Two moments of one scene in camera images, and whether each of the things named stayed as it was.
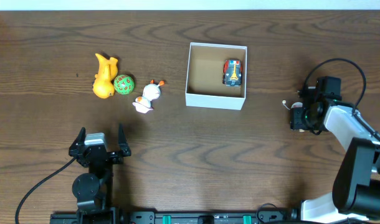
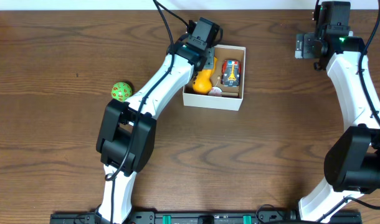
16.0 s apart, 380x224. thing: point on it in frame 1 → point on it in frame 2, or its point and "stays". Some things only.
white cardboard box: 204,86 stays
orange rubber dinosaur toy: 103,86 → 202,83
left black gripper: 99,155 → 207,58
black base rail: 283,217 stays
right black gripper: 296,122 → 305,45
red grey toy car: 232,70 stays
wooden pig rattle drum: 296,104 → 217,91
